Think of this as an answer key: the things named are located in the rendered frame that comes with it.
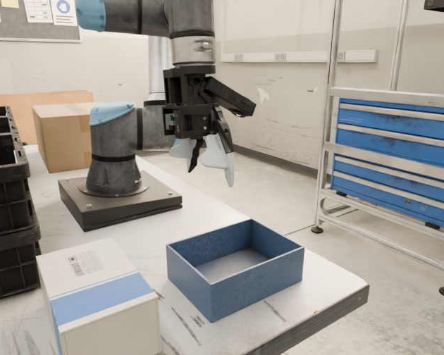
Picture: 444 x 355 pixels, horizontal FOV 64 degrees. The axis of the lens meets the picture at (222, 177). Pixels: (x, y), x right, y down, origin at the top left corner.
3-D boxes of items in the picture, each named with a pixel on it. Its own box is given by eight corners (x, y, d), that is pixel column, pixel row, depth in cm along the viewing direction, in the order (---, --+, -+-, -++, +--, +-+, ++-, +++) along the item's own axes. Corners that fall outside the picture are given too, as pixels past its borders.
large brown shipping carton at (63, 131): (132, 162, 142) (127, 111, 136) (48, 173, 128) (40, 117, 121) (106, 143, 175) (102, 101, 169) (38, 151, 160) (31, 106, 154)
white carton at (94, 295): (161, 351, 49) (158, 296, 47) (70, 393, 43) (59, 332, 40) (115, 280, 65) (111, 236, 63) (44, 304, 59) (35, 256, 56)
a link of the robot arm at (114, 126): (91, 146, 102) (89, 98, 98) (140, 146, 105) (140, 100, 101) (88, 157, 91) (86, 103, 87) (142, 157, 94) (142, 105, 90)
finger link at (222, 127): (217, 163, 61) (199, 120, 64) (225, 160, 62) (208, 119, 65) (229, 148, 57) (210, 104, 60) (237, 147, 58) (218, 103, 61)
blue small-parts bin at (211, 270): (251, 247, 77) (251, 217, 75) (302, 280, 65) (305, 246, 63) (166, 277, 66) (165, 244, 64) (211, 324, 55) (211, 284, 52)
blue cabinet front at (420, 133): (331, 187, 226) (340, 97, 209) (453, 229, 170) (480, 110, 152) (328, 189, 225) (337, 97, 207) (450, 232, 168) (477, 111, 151)
